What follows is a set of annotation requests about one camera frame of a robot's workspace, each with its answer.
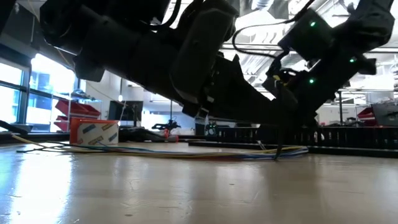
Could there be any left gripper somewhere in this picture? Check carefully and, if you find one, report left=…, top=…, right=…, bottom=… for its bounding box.
left=170, top=7, right=282, bottom=125

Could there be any orange tape dispenser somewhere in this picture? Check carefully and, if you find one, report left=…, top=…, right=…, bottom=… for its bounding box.
left=69, top=117, right=120, bottom=146

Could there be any multicolour wire bundle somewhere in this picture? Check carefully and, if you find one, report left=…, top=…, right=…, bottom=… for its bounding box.
left=11, top=134, right=309, bottom=162

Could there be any red storage bin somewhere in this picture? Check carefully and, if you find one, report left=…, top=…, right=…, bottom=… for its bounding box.
left=357, top=107, right=377, bottom=127
left=55, top=98, right=102, bottom=118
left=53, top=115, right=72, bottom=133

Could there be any black slotted cable duct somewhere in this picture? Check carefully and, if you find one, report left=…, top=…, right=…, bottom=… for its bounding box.
left=216, top=125, right=398, bottom=151

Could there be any black stand with pole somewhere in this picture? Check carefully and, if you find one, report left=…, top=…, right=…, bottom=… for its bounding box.
left=151, top=99, right=182, bottom=131

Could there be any black background monitor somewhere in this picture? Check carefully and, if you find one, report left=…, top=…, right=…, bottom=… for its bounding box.
left=108, top=100, right=144, bottom=127

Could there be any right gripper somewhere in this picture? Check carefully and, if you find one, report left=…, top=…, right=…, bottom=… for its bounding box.
left=262, top=62, right=330, bottom=127

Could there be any black duct cover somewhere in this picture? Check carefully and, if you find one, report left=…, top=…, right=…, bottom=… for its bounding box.
left=187, top=141, right=398, bottom=159

